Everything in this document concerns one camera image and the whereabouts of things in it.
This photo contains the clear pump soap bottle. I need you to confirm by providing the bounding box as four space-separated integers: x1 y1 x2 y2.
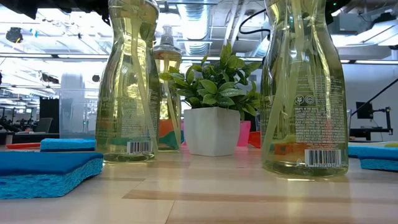
95 0 162 163
153 24 185 152
260 0 349 177

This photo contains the black ceiling lamp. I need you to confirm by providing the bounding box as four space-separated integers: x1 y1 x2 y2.
5 27 24 44

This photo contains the grey round column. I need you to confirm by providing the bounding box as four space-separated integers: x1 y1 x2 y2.
60 73 85 139

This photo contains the grey office chair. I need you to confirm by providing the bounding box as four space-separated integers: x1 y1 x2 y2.
33 117 54 134

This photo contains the black partition screen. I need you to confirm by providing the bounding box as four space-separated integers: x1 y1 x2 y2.
39 97 60 134

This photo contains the blue scrub sponge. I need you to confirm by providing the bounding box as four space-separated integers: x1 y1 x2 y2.
347 145 398 172
0 151 104 200
39 138 96 153

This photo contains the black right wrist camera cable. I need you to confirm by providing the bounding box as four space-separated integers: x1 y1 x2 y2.
238 8 272 35

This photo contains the black office desk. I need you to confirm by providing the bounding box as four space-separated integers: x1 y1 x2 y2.
349 127 394 141

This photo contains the green plant in white pot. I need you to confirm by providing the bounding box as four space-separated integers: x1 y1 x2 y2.
159 40 262 157

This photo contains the black monitor on arm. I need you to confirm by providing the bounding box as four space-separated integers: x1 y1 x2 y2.
355 101 394 136

